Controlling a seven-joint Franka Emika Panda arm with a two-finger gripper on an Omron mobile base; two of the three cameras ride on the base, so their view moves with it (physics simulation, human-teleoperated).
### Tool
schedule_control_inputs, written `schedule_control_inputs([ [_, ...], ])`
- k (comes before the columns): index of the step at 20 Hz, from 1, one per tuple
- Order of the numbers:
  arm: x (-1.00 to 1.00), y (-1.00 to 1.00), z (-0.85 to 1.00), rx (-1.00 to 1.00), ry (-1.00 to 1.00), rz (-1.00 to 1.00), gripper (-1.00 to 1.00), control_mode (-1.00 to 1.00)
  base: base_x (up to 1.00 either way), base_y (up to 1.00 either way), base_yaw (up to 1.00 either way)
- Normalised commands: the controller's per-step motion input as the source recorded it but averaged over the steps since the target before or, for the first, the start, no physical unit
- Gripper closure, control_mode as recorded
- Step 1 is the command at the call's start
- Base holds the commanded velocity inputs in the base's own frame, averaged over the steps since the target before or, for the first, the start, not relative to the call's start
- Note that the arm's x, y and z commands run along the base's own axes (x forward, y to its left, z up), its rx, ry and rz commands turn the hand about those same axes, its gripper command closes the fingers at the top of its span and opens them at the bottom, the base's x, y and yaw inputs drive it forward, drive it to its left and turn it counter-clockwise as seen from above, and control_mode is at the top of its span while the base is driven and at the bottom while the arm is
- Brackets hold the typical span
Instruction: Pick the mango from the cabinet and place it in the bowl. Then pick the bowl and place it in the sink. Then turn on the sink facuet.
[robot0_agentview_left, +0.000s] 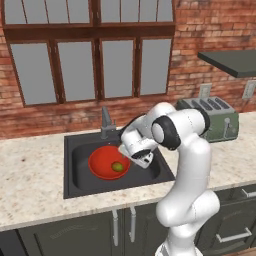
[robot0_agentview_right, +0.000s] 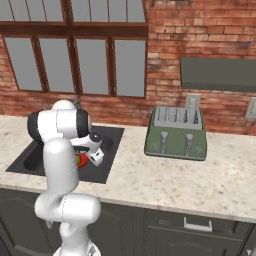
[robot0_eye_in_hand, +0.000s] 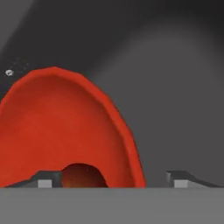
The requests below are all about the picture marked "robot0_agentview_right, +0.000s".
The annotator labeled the grey wall outlet plate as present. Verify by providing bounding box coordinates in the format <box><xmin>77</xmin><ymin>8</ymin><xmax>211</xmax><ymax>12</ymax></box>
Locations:
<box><xmin>185</xmin><ymin>93</ymin><xmax>202</xmax><ymax>110</ymax></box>
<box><xmin>244</xmin><ymin>96</ymin><xmax>256</xmax><ymax>120</ymax></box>

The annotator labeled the red bowl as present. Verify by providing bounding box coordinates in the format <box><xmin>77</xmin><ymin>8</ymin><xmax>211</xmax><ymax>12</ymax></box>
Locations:
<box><xmin>75</xmin><ymin>153</ymin><xmax>90</xmax><ymax>169</ymax></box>

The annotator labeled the green four-slot toaster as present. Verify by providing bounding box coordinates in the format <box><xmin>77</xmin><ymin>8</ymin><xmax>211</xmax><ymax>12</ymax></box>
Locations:
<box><xmin>143</xmin><ymin>105</ymin><xmax>208</xmax><ymax>162</ymax></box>

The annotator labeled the dark green cupboard door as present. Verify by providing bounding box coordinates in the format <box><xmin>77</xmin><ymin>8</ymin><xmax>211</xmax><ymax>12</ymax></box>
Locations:
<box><xmin>0</xmin><ymin>187</ymin><xmax>145</xmax><ymax>256</ymax></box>

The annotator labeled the brown framed window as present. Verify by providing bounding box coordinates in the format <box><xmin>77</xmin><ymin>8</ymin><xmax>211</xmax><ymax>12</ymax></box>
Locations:
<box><xmin>0</xmin><ymin>0</ymin><xmax>150</xmax><ymax>99</ymax></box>

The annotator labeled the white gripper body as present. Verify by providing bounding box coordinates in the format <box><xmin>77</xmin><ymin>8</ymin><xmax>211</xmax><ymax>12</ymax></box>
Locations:
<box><xmin>71</xmin><ymin>143</ymin><xmax>92</xmax><ymax>157</ymax></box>

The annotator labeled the grey green wall cabinet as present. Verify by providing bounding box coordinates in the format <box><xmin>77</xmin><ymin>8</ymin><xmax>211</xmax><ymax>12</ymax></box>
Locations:
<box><xmin>180</xmin><ymin>56</ymin><xmax>256</xmax><ymax>94</ymax></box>

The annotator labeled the white drawer handle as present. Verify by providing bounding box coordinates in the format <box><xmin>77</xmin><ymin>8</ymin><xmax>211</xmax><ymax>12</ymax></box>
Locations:
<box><xmin>182</xmin><ymin>216</ymin><xmax>214</xmax><ymax>233</ymax></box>

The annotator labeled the dark green drawer front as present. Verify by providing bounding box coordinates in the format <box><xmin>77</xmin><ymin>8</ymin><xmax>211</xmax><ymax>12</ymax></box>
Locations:
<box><xmin>143</xmin><ymin>207</ymin><xmax>255</xmax><ymax>242</ymax></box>
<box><xmin>143</xmin><ymin>225</ymin><xmax>249</xmax><ymax>256</ymax></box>

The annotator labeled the dark sink basin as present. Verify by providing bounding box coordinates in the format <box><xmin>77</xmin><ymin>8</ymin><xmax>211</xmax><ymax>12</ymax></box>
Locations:
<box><xmin>5</xmin><ymin>124</ymin><xmax>126</xmax><ymax>185</ymax></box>

